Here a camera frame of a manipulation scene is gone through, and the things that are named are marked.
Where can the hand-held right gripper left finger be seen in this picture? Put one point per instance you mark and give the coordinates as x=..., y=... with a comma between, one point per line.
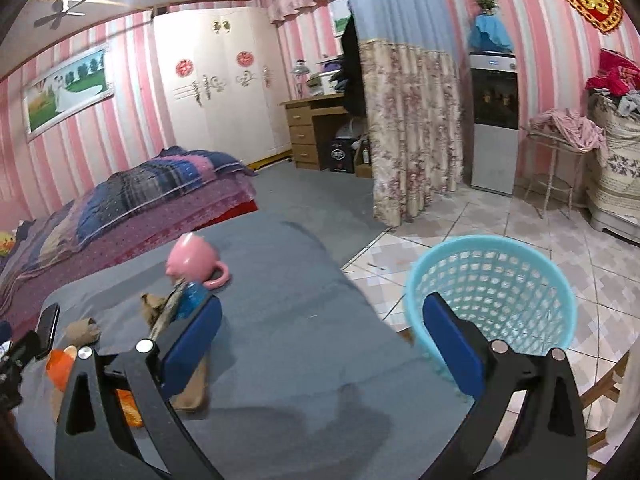
x=192, y=345

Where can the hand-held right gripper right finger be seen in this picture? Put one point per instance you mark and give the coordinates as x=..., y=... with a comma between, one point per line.
x=452, y=350

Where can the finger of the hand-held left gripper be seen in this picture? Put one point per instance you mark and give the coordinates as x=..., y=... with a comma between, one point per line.
x=47, y=332

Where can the orange snack wrapper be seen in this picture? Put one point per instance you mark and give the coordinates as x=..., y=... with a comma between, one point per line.
x=130, y=410
x=60, y=365

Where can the beige tape roll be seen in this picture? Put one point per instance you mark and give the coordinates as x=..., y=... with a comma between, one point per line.
x=82, y=332

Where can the blue plastic wrapper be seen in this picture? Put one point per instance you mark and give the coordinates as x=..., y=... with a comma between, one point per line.
x=192, y=300

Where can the blue plastic mesh wastebasket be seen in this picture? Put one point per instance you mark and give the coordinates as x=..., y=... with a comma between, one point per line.
x=542, y=320

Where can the crumpled brown paper ball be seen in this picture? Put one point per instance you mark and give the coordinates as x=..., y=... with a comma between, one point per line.
x=152, y=305

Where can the pink ceramic mug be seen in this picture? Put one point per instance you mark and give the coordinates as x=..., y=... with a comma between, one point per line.
x=187, y=257

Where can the yellow duck toy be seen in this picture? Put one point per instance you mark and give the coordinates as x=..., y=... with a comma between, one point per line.
x=6, y=244

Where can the purple covered bed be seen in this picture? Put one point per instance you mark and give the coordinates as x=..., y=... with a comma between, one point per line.
x=150, y=240

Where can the wooden stool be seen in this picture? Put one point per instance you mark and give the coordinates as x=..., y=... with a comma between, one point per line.
x=607, y=385

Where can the plaid patchwork quilt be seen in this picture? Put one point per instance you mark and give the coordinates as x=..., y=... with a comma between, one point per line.
x=150, y=190

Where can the grey carpet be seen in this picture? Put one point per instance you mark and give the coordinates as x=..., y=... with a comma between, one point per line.
x=320, y=210

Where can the glass side table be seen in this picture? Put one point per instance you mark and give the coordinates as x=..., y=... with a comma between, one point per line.
x=550, y=180

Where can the water dispenser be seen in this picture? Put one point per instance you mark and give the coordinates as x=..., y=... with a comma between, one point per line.
x=492, y=150

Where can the black box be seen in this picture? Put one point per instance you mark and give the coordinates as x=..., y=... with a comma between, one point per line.
x=341, y=155

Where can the blue floral curtain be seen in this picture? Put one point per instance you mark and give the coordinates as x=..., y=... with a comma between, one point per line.
x=410, y=125

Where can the white wardrobe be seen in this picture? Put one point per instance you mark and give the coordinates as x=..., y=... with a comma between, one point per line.
x=220, y=110

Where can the floral covered cabinet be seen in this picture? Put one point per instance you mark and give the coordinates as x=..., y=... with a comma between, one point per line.
x=617, y=175

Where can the wooden desk with drawers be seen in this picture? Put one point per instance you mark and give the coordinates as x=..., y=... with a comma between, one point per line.
x=305, y=130

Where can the white electric fan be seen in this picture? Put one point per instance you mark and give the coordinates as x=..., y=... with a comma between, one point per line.
x=350, y=130

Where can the pink cloth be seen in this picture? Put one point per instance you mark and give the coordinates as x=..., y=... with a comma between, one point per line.
x=570, y=127

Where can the desk lamp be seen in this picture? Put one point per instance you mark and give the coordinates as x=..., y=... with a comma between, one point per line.
x=301, y=72

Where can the black hanging garment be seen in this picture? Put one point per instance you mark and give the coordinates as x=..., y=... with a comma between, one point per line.
x=354, y=70

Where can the pile of desk clutter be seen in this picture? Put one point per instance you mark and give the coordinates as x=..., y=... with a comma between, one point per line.
x=325, y=77

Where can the pile of clothes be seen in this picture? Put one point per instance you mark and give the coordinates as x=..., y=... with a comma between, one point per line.
x=615, y=80

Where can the blue cloth cover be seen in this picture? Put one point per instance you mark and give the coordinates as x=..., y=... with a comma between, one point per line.
x=490, y=35

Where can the ceiling fan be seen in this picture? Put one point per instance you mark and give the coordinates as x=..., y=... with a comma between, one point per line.
x=62, y=7

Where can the small potted plant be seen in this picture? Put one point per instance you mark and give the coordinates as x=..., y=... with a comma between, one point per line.
x=486, y=4

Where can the framed wall picture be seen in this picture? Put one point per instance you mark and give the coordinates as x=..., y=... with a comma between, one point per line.
x=65, y=90

